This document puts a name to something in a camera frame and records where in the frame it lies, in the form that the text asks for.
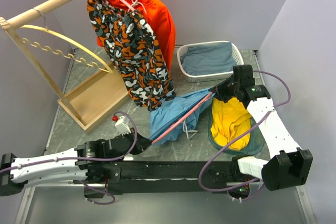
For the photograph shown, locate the light blue shorts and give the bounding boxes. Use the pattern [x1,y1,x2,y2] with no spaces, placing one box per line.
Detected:
[148,88,217,146]

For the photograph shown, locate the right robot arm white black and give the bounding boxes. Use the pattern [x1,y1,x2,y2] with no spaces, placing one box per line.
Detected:
[214,65,313,191]

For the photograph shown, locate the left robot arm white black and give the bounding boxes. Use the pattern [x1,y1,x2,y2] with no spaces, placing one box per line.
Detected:
[1,132,152,196]

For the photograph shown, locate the yellow shorts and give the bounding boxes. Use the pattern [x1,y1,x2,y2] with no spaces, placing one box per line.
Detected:
[211,98,251,147]

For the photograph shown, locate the orange shorts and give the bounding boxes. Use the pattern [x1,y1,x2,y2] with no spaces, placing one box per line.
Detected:
[96,0,176,71]

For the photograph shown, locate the camouflage shorts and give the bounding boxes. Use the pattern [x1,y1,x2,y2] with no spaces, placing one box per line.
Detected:
[87,0,176,111]

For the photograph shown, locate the grey-blue cloth in basket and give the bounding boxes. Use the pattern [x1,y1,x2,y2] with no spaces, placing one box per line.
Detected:
[180,42,237,76]

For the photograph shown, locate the white plastic basket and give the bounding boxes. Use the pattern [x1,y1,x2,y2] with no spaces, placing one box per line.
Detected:
[176,41,244,82]

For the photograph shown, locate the wooden clothes rack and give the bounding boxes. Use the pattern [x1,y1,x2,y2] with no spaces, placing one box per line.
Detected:
[1,0,128,132]

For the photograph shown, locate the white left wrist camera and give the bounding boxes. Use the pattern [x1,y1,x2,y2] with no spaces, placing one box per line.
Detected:
[112,115,131,135]

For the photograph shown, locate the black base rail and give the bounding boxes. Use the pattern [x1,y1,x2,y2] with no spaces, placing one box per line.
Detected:
[83,161,255,195]

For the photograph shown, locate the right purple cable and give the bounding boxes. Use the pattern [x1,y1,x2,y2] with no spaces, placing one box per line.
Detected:
[198,70,291,191]

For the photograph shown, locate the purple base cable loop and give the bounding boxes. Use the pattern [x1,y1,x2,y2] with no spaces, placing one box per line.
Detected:
[78,178,116,206]

